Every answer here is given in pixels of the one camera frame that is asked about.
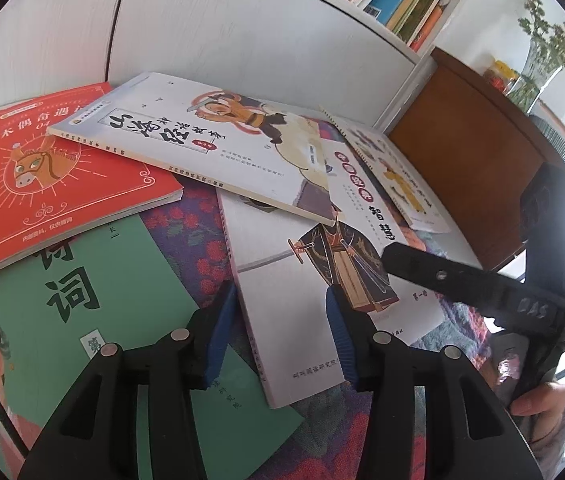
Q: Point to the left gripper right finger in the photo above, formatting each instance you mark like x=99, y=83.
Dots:
x=469, y=434

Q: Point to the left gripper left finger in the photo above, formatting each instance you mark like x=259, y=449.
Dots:
x=92, y=434

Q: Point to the green poetry book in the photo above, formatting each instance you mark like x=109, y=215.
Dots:
x=59, y=307

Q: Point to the red puppet story book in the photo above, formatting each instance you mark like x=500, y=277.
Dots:
x=52, y=188

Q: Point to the white book with swordsman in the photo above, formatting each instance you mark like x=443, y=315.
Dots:
x=284, y=265

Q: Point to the right hand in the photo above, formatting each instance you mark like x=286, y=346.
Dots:
x=544, y=406

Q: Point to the floral purple table cloth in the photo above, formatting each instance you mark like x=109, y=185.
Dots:
x=319, y=438

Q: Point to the small white illustrated book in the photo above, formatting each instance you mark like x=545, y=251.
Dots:
x=401, y=184

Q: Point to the brown wooden cabinet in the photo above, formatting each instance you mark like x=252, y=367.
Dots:
x=477, y=151

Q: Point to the white wisdom story book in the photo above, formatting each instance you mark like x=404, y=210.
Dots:
x=372, y=194

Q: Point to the glass vase with plant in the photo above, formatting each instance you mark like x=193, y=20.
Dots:
x=545, y=58

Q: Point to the white mythology book with warrior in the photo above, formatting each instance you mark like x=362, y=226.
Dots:
x=243, y=145

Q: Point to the white bookshelf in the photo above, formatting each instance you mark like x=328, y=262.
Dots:
x=303, y=53

